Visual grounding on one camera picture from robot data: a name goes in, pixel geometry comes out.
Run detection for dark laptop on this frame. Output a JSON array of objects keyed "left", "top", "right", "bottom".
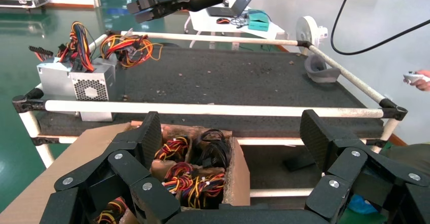
[{"left": 205, "top": 0, "right": 257, "bottom": 18}]

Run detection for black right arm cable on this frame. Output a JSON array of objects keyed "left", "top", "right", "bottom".
[{"left": 330, "top": 0, "right": 430, "bottom": 56}]

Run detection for power supply red black cables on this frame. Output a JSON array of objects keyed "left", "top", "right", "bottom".
[{"left": 95, "top": 197, "right": 129, "bottom": 224}]

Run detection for white background table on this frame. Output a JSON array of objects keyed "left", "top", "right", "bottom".
[{"left": 184, "top": 2, "right": 286, "bottom": 50}]

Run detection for tangled thin desk cables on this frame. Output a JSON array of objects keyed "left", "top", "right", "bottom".
[{"left": 231, "top": 14, "right": 250, "bottom": 28}]

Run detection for person's hand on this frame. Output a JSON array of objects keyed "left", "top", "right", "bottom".
[{"left": 415, "top": 69, "right": 430, "bottom": 92}]

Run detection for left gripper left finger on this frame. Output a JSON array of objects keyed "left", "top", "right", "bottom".
[{"left": 40, "top": 111, "right": 182, "bottom": 224}]

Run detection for grey power supply unit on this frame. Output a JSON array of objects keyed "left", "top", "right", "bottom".
[{"left": 57, "top": 21, "right": 117, "bottom": 123}]

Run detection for blue plastic bag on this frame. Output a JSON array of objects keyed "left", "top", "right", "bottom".
[{"left": 347, "top": 194, "right": 380, "bottom": 215}]

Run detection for white pipe table frame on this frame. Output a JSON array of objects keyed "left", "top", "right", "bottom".
[{"left": 12, "top": 30, "right": 409, "bottom": 198}]

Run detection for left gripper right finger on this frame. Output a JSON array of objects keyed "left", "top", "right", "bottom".
[{"left": 299, "top": 109, "right": 430, "bottom": 224}]

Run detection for white handheld controller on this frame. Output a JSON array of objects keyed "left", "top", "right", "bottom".
[{"left": 403, "top": 71, "right": 430, "bottom": 85}]

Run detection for white round fan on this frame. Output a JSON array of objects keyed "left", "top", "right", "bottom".
[{"left": 295, "top": 16, "right": 329, "bottom": 56}]

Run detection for silver power supply black connector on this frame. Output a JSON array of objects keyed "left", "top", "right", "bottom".
[{"left": 28, "top": 45, "right": 79, "bottom": 99}]

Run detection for power supply red yellow cables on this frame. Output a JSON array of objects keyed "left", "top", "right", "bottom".
[
  {"left": 154, "top": 135, "right": 191, "bottom": 162},
  {"left": 181, "top": 172, "right": 226, "bottom": 210},
  {"left": 163, "top": 162, "right": 196, "bottom": 195}
]

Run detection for dark green cloth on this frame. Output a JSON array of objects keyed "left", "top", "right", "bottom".
[{"left": 379, "top": 142, "right": 430, "bottom": 178}]

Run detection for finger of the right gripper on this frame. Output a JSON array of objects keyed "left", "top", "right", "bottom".
[
  {"left": 134, "top": 3, "right": 184, "bottom": 24},
  {"left": 127, "top": 0, "right": 184, "bottom": 15}
]

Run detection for power supply yellow looped cables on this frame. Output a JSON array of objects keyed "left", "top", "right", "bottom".
[{"left": 95, "top": 33, "right": 164, "bottom": 69}]

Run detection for teal cardboard box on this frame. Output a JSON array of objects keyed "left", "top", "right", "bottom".
[{"left": 247, "top": 10, "right": 271, "bottom": 32}]

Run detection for cardboard box with dividers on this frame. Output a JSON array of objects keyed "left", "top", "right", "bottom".
[{"left": 0, "top": 122, "right": 251, "bottom": 224}]

